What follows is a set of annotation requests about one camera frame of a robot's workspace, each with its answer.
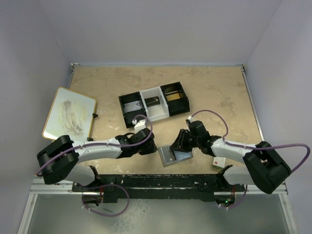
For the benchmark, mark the gold card in tray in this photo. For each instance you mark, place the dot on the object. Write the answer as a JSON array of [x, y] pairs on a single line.
[[173, 95]]

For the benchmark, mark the small white red box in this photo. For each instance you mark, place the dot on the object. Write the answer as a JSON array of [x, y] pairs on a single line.
[[219, 162]]

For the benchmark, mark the silver card in tray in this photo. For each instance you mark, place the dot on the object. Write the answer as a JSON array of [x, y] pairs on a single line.
[[132, 106]]

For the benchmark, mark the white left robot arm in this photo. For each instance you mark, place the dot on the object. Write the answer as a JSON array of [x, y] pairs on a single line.
[[61, 159]]

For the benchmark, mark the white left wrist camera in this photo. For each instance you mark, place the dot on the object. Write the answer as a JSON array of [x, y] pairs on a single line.
[[139, 124]]

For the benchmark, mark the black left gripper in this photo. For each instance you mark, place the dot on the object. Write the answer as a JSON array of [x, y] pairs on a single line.
[[151, 147]]

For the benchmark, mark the three-compartment card tray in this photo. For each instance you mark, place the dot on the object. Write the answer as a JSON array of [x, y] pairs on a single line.
[[164, 110]]

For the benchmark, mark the black card in tray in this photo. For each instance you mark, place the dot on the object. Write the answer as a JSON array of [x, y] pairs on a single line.
[[152, 101]]

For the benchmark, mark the aluminium frame rail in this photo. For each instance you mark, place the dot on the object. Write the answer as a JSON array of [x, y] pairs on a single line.
[[65, 188]]

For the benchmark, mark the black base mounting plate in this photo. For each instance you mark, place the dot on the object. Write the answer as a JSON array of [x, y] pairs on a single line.
[[190, 186]]

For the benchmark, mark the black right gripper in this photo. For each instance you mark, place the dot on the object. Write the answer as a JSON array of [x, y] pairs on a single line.
[[180, 145]]

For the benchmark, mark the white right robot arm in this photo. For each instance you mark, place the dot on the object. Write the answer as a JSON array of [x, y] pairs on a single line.
[[263, 168]]

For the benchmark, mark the grey card holder wallet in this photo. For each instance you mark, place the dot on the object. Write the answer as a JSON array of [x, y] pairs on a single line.
[[170, 157]]

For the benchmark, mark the wood-framed whiteboard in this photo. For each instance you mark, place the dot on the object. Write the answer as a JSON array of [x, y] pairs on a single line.
[[71, 114]]

